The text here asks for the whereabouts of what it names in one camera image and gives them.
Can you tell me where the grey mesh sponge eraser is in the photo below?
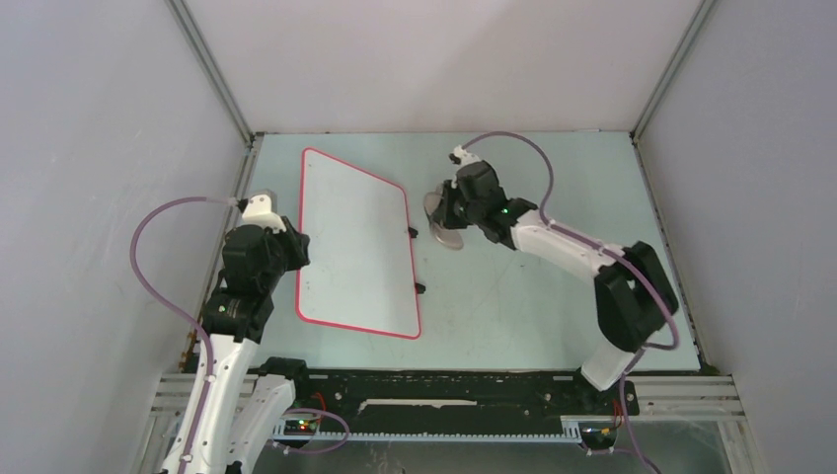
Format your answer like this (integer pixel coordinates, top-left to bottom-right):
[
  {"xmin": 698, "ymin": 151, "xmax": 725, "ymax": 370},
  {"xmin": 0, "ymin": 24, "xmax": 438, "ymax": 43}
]
[{"xmin": 422, "ymin": 192, "xmax": 464, "ymax": 251}]

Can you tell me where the pink-framed whiteboard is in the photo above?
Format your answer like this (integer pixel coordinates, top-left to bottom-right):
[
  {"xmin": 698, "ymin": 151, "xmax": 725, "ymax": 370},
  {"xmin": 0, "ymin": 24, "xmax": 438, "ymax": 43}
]
[{"xmin": 295, "ymin": 147, "xmax": 422, "ymax": 340}]

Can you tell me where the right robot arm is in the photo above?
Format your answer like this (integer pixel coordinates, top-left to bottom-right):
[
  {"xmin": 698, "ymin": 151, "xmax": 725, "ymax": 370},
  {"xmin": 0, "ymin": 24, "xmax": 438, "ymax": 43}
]
[{"xmin": 423, "ymin": 159, "xmax": 679, "ymax": 413}]

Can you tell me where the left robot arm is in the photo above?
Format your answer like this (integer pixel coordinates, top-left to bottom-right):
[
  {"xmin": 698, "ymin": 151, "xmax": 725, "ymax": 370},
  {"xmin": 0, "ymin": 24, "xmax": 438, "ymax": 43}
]
[{"xmin": 161, "ymin": 216, "xmax": 312, "ymax": 473}]

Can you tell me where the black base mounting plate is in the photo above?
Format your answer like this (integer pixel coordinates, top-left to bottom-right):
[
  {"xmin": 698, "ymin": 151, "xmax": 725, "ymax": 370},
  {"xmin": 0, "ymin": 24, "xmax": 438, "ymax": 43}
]
[{"xmin": 294, "ymin": 369, "xmax": 640, "ymax": 437}]

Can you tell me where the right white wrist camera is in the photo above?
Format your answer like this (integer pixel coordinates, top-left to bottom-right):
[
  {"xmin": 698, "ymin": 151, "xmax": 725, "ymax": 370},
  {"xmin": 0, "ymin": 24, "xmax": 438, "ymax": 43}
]
[{"xmin": 448, "ymin": 146, "xmax": 482, "ymax": 171}]

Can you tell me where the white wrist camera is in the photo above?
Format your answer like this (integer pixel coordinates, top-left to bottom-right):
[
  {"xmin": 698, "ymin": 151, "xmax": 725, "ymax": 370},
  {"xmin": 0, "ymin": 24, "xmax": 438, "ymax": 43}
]
[
  {"xmin": 448, "ymin": 146, "xmax": 482, "ymax": 171},
  {"xmin": 237, "ymin": 190, "xmax": 287, "ymax": 234}
]

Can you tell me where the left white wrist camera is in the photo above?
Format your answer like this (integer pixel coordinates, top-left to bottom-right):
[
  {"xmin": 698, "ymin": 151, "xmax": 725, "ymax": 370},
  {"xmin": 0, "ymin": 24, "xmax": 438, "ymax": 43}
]
[{"xmin": 237, "ymin": 190, "xmax": 287, "ymax": 234}]

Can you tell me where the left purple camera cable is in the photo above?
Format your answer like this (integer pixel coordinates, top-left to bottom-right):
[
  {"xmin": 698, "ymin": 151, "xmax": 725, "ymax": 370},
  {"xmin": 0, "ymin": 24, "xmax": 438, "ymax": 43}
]
[{"xmin": 129, "ymin": 196, "xmax": 240, "ymax": 474}]

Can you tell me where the purple camera cable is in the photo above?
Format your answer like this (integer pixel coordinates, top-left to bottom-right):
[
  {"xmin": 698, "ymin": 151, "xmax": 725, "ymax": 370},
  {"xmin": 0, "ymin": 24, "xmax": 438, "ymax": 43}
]
[
  {"xmin": 129, "ymin": 196, "xmax": 240, "ymax": 474},
  {"xmin": 462, "ymin": 131, "xmax": 681, "ymax": 474}
]

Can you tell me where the left corner aluminium post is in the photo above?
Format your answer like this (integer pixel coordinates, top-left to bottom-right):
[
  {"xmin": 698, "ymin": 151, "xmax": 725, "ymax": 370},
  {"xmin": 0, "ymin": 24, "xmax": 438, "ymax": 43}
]
[{"xmin": 166, "ymin": 0, "xmax": 257, "ymax": 146}]

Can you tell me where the corner aluminium post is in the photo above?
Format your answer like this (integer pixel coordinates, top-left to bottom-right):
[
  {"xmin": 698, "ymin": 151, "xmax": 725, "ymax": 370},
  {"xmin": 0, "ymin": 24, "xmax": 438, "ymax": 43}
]
[
  {"xmin": 630, "ymin": 0, "xmax": 718, "ymax": 146},
  {"xmin": 166, "ymin": 0, "xmax": 257, "ymax": 146}
]

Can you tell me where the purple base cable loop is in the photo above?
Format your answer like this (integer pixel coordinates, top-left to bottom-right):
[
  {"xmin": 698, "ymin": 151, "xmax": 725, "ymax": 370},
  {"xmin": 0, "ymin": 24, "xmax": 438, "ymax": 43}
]
[{"xmin": 274, "ymin": 408, "xmax": 353, "ymax": 456}]

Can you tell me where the aluminium frame rail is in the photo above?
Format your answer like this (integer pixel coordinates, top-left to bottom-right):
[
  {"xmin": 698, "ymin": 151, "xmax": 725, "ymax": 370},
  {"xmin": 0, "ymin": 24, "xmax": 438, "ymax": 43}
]
[{"xmin": 149, "ymin": 373, "xmax": 745, "ymax": 442}]

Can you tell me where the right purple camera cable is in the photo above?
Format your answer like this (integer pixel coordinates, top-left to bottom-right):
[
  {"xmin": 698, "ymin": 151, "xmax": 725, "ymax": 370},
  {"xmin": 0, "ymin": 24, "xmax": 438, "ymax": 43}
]
[{"xmin": 462, "ymin": 131, "xmax": 681, "ymax": 474}]

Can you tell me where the right corner aluminium post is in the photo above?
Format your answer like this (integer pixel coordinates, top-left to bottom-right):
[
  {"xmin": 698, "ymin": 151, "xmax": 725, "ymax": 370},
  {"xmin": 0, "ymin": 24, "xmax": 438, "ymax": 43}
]
[{"xmin": 630, "ymin": 0, "xmax": 718, "ymax": 146}]

